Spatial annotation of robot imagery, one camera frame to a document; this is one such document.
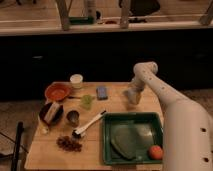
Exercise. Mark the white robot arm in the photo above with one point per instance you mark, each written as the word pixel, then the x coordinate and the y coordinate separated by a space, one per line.
pixel 187 124

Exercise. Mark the pile of brown nuts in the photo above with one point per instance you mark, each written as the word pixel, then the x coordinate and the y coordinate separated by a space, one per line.
pixel 68 144

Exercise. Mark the garlic bulb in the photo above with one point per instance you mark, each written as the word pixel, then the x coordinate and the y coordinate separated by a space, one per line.
pixel 44 129

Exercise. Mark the black pole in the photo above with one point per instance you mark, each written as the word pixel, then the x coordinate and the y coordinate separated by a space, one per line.
pixel 16 149

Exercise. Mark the white handled brush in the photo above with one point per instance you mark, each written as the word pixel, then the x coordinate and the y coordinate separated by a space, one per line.
pixel 78 133

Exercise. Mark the blue sponge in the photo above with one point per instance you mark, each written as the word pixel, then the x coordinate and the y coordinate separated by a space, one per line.
pixel 101 93

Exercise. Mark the small metal cup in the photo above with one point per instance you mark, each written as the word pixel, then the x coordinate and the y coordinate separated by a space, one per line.
pixel 72 118

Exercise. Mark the white box in bowl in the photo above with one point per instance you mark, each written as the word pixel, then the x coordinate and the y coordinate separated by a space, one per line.
pixel 51 112

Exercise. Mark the wooden table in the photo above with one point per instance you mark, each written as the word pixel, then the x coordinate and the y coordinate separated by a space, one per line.
pixel 44 155

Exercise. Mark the black bowl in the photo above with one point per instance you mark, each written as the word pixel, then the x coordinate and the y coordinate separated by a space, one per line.
pixel 55 119

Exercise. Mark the green plastic tray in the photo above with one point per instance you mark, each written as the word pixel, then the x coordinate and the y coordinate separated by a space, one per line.
pixel 148 124

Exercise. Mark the grey towel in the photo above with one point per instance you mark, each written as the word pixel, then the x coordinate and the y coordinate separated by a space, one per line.
pixel 128 96

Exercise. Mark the white cup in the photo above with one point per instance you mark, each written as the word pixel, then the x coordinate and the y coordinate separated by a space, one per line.
pixel 76 81

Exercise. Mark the orange bowl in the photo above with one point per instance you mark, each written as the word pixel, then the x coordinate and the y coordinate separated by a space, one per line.
pixel 57 92

